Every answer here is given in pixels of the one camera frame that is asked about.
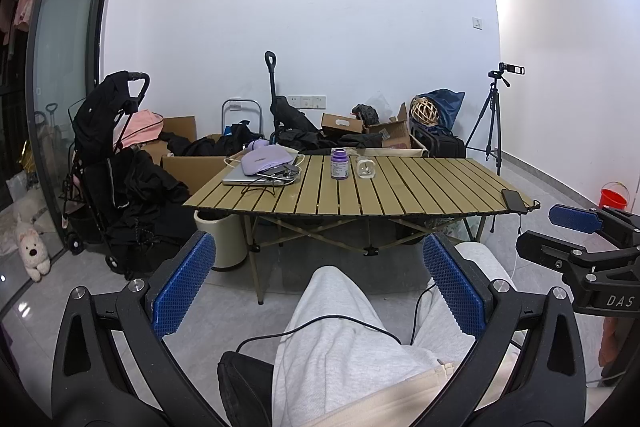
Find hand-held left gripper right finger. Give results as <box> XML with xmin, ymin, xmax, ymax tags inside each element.
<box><xmin>411</xmin><ymin>232</ymin><xmax>588</xmax><ymax>427</ymax></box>

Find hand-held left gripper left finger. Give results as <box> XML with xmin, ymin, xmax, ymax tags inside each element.
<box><xmin>50</xmin><ymin>230</ymin><xmax>229</xmax><ymax>427</ymax></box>

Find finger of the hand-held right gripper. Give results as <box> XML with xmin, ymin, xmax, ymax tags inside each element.
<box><xmin>548</xmin><ymin>204</ymin><xmax>640</xmax><ymax>238</ymax></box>
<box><xmin>515</xmin><ymin>230</ymin><xmax>617</xmax><ymax>281</ymax></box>

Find person's right hand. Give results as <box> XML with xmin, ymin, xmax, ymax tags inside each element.
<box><xmin>599</xmin><ymin>314</ymin><xmax>632</xmax><ymax>384</ymax></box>

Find person's right leg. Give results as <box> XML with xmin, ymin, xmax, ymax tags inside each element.
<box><xmin>414</xmin><ymin>241</ymin><xmax>521</xmax><ymax>373</ymax></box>

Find red bucket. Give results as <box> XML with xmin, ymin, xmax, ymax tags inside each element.
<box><xmin>598</xmin><ymin>180</ymin><xmax>630</xmax><ymax>210</ymax></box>

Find cream trash can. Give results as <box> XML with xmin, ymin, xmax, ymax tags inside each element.
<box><xmin>193</xmin><ymin>209</ymin><xmax>249</xmax><ymax>271</ymax></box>

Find black smartphone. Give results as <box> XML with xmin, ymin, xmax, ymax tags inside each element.
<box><xmin>501</xmin><ymin>189</ymin><xmax>529</xmax><ymax>212</ymax></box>

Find black jacket pile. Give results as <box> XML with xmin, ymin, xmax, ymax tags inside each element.
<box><xmin>107</xmin><ymin>149</ymin><xmax>195</xmax><ymax>249</ymax></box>

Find slatted folding camping table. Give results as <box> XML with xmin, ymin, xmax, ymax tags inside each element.
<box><xmin>181</xmin><ymin>154</ymin><xmax>535</xmax><ymax>306</ymax></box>

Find large open cardboard box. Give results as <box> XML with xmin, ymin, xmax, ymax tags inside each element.
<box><xmin>160</xmin><ymin>134</ymin><xmax>247</xmax><ymax>196</ymax></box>

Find black bag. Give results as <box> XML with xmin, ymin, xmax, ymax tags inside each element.
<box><xmin>217</xmin><ymin>350</ymin><xmax>275</xmax><ymax>427</ymax></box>

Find silver laptop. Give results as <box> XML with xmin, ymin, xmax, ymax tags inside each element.
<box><xmin>221</xmin><ymin>166</ymin><xmax>302</xmax><ymax>187</ymax></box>

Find person's legs in grey trousers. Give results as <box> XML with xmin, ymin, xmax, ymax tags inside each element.
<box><xmin>271</xmin><ymin>265</ymin><xmax>477</xmax><ymax>427</ymax></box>

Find black tripod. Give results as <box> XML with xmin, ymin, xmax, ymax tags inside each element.
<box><xmin>464</xmin><ymin>77</ymin><xmax>505</xmax><ymax>178</ymax></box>

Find black suitcase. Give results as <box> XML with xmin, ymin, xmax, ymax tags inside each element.
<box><xmin>412</xmin><ymin>126</ymin><xmax>467</xmax><ymax>159</ymax></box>

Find clear glass cup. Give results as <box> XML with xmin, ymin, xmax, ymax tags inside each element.
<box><xmin>354</xmin><ymin>158</ymin><xmax>377</xmax><ymax>182</ymax></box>

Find purple pouch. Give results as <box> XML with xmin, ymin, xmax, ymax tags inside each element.
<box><xmin>241</xmin><ymin>140</ymin><xmax>300</xmax><ymax>174</ymax></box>

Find white plush dog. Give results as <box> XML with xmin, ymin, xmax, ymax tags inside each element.
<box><xmin>13</xmin><ymin>214</ymin><xmax>53</xmax><ymax>283</ymax></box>

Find brown cardboard box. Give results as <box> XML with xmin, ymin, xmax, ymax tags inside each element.
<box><xmin>140</xmin><ymin>115</ymin><xmax>197</xmax><ymax>164</ymax></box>

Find cardboard box with open flaps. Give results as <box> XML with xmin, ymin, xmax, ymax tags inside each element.
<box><xmin>364</xmin><ymin>102</ymin><xmax>429</xmax><ymax>158</ymax></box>

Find pink cloth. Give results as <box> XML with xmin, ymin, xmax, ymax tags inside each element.
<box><xmin>113</xmin><ymin>109</ymin><xmax>166</xmax><ymax>148</ymax></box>

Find purple-lid jar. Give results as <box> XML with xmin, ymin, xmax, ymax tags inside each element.
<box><xmin>330</xmin><ymin>147</ymin><xmax>349</xmax><ymax>182</ymax></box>

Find blue bag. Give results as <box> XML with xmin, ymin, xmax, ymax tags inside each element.
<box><xmin>424</xmin><ymin>89</ymin><xmax>466</xmax><ymax>134</ymax></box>

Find black stroller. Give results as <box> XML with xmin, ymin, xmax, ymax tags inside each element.
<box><xmin>62</xmin><ymin>70</ymin><xmax>152</xmax><ymax>281</ymax></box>

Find woven bamboo ball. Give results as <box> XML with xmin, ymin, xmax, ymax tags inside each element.
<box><xmin>409</xmin><ymin>95</ymin><xmax>441</xmax><ymax>128</ymax></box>

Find black clothes pile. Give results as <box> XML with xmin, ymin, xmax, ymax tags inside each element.
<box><xmin>169</xmin><ymin>96</ymin><xmax>387</xmax><ymax>158</ymax></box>

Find white plastic bag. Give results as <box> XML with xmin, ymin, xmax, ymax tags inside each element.
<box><xmin>5</xmin><ymin>171</ymin><xmax>32</xmax><ymax>208</ymax></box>

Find glass sliding door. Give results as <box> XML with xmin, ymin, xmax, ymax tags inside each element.
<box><xmin>25</xmin><ymin>0</ymin><xmax>124</xmax><ymax>254</ymax></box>

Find hanging pink clothes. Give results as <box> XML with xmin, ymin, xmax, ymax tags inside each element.
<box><xmin>0</xmin><ymin>0</ymin><xmax>47</xmax><ymax>48</ymax></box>

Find white charging cable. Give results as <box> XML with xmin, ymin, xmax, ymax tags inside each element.
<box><xmin>509</xmin><ymin>201</ymin><xmax>542</xmax><ymax>284</ymax></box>

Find black cable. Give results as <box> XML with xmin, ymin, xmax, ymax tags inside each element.
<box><xmin>234</xmin><ymin>281</ymin><xmax>442</xmax><ymax>356</ymax></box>

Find black video camera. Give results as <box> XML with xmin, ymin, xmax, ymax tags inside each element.
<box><xmin>488</xmin><ymin>61</ymin><xmax>526</xmax><ymax>80</ymax></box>

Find silver folding stool frame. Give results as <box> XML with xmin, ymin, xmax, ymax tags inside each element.
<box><xmin>221</xmin><ymin>98</ymin><xmax>263</xmax><ymax>140</ymax></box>

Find cardboard box with handle hole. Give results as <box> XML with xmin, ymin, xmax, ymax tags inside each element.
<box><xmin>320</xmin><ymin>112</ymin><xmax>366</xmax><ymax>137</ymax></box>

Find wall socket strip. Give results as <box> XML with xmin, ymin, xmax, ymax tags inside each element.
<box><xmin>287</xmin><ymin>95</ymin><xmax>327</xmax><ymax>110</ymax></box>

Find black trolley handle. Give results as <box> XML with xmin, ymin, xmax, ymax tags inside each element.
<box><xmin>263</xmin><ymin>50</ymin><xmax>282</xmax><ymax>144</ymax></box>

